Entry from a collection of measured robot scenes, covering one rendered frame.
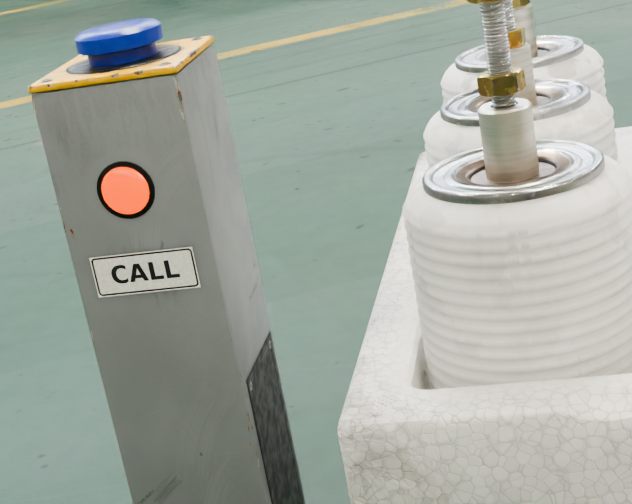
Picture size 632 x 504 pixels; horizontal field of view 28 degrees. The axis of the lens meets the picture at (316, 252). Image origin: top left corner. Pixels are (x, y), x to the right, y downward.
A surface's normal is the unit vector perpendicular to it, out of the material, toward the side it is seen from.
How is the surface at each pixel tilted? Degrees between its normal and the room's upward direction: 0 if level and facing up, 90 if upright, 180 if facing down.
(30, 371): 0
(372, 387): 0
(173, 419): 90
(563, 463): 90
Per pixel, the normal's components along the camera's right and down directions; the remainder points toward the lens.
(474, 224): -0.47, -0.19
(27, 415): -0.17, -0.93
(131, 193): -0.11, 0.36
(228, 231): 0.97, -0.11
